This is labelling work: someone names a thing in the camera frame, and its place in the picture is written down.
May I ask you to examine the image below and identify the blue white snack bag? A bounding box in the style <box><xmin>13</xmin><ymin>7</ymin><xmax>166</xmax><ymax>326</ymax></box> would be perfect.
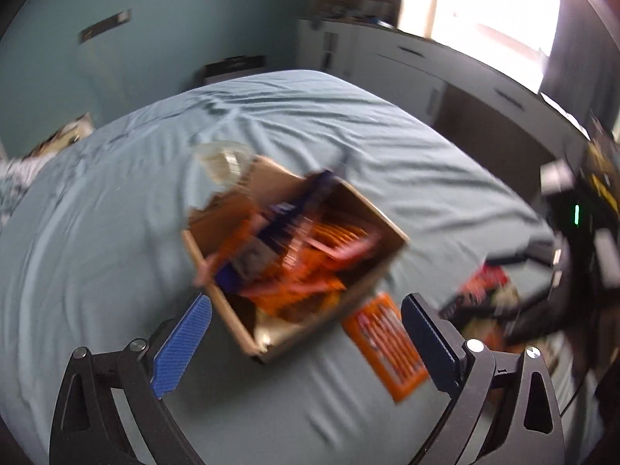
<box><xmin>214</xmin><ymin>169</ymin><xmax>338</xmax><ymax>294</ymax></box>

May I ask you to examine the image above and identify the bright window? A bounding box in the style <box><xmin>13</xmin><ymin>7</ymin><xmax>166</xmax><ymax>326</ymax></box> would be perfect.
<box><xmin>397</xmin><ymin>0</ymin><xmax>560</xmax><ymax>93</ymax></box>

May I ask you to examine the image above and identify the black wall power strip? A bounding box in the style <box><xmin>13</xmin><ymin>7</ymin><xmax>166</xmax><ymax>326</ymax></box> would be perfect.
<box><xmin>79</xmin><ymin>10</ymin><xmax>131</xmax><ymax>44</ymax></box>

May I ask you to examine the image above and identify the brown cardboard box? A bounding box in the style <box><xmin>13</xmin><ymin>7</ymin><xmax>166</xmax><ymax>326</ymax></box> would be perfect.
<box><xmin>182</xmin><ymin>142</ymin><xmax>408</xmax><ymax>363</ymax></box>

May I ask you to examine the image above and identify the light blue bed sheet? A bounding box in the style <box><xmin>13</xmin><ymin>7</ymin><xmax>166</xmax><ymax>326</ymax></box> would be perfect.
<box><xmin>1</xmin><ymin>71</ymin><xmax>549</xmax><ymax>464</ymax></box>

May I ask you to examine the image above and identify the large orange black snack bag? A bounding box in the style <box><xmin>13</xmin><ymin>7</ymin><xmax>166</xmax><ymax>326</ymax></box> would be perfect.
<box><xmin>438</xmin><ymin>265</ymin><xmax>520</xmax><ymax>351</ymax></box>

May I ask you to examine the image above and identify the orange stick snack pack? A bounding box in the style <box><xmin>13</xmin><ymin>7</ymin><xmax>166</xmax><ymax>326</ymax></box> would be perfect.
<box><xmin>341</xmin><ymin>293</ymin><xmax>428</xmax><ymax>403</ymax></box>

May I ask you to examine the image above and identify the black device by wall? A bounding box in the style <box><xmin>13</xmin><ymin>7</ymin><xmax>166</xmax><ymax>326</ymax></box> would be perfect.
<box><xmin>203</xmin><ymin>55</ymin><xmax>267</xmax><ymax>85</ymax></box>

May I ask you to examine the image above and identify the grey cabinet row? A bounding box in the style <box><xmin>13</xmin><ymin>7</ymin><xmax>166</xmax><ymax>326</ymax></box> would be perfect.
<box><xmin>295</xmin><ymin>18</ymin><xmax>586</xmax><ymax>200</ymax></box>

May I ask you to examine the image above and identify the pink snack pack in box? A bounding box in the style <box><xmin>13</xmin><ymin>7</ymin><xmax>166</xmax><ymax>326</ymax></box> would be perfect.
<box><xmin>307</xmin><ymin>222</ymin><xmax>381</xmax><ymax>269</ymax></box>

